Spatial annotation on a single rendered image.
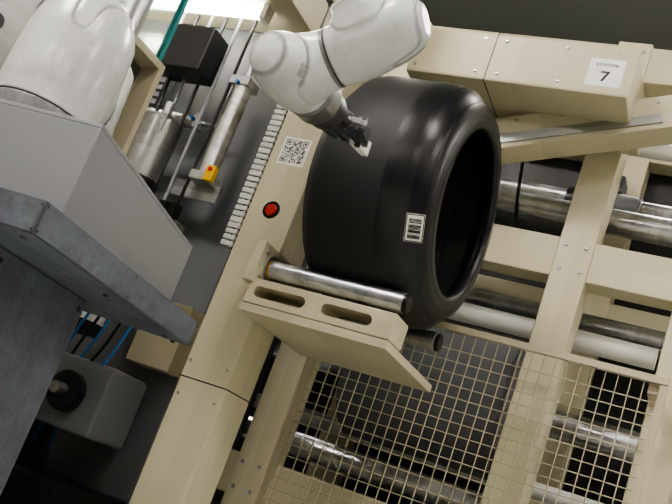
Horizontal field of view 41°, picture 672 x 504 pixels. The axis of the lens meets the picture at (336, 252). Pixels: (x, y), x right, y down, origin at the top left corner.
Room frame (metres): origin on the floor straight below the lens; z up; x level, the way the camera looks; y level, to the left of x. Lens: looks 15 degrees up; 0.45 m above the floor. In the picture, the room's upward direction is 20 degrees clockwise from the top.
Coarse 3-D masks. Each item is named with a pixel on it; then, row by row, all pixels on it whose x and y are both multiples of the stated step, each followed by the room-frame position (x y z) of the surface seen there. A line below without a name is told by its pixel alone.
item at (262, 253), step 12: (264, 240) 1.96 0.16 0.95; (252, 252) 1.97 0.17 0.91; (264, 252) 1.96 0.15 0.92; (276, 252) 2.01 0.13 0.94; (252, 264) 1.96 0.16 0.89; (264, 264) 1.98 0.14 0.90; (252, 276) 1.96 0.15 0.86; (264, 276) 1.99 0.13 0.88; (300, 288) 2.16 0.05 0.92; (276, 300) 2.08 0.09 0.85
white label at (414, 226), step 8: (408, 216) 1.76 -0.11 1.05; (416, 216) 1.76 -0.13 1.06; (424, 216) 1.76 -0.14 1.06; (408, 224) 1.77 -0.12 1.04; (416, 224) 1.77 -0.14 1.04; (424, 224) 1.77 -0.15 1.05; (408, 232) 1.78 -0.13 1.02; (416, 232) 1.78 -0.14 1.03; (408, 240) 1.79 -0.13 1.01; (416, 240) 1.78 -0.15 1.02
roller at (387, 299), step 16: (272, 272) 1.98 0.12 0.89; (288, 272) 1.96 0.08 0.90; (304, 272) 1.95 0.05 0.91; (320, 272) 1.94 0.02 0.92; (304, 288) 1.96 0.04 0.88; (320, 288) 1.93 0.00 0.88; (336, 288) 1.91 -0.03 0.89; (352, 288) 1.89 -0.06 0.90; (368, 288) 1.88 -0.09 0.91; (384, 288) 1.87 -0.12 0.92; (368, 304) 1.89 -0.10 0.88; (384, 304) 1.86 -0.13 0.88; (400, 304) 1.84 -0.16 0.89
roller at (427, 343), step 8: (352, 320) 2.19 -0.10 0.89; (408, 336) 2.12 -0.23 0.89; (416, 336) 2.11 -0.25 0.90; (424, 336) 2.10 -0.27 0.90; (432, 336) 2.09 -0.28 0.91; (440, 336) 2.09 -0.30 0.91; (416, 344) 2.12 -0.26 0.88; (424, 344) 2.11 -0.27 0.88; (432, 344) 2.09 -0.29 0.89; (440, 344) 2.11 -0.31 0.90
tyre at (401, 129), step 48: (384, 96) 1.82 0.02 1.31; (432, 96) 1.79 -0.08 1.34; (480, 96) 1.93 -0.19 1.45; (336, 144) 1.82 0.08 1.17; (384, 144) 1.77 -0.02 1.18; (432, 144) 1.75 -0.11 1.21; (480, 144) 2.11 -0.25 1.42; (336, 192) 1.82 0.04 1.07; (384, 192) 1.77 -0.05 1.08; (432, 192) 1.76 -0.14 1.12; (480, 192) 2.20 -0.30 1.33; (336, 240) 1.87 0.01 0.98; (384, 240) 1.81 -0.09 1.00; (432, 240) 1.83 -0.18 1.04; (480, 240) 2.16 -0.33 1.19; (432, 288) 1.92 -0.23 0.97
